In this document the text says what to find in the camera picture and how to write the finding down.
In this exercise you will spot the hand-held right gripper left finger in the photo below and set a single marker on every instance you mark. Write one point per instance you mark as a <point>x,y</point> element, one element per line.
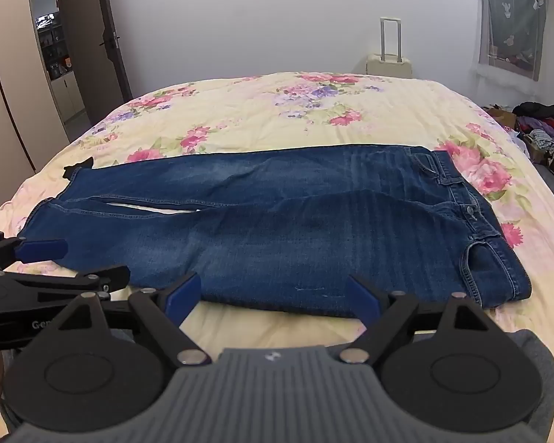
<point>184,296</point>

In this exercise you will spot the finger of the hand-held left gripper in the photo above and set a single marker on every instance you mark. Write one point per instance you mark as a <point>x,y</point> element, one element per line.
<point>41,249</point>
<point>97,279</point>

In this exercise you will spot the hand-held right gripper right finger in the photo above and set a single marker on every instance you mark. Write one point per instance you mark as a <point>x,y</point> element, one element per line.
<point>364,297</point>

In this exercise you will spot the blue denim pants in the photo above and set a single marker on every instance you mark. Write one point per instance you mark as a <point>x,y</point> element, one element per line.
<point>304,221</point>

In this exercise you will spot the black cloth piece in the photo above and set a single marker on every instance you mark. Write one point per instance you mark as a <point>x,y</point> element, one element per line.
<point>79,166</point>

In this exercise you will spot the beige wardrobe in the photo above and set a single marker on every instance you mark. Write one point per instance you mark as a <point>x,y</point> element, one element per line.
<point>9,92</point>

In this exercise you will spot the shelf cabinet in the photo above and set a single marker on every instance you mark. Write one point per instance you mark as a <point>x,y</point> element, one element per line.
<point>57,50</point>

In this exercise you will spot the floral bedspread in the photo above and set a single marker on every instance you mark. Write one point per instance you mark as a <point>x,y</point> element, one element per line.
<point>267,110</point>

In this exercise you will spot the cardboard box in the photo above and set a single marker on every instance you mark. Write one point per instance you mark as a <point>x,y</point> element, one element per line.
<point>501,116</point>

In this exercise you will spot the dark brown door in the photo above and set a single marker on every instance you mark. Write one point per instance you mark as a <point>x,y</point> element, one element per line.
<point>113,32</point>

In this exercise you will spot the cream suitcase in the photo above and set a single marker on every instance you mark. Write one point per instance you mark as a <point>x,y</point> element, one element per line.
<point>390,67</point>

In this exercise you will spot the pile of clothes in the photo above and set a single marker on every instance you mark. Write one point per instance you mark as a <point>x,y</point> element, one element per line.
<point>542,127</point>

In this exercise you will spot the grey patterned curtain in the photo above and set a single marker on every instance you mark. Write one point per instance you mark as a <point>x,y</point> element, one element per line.
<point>517,18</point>

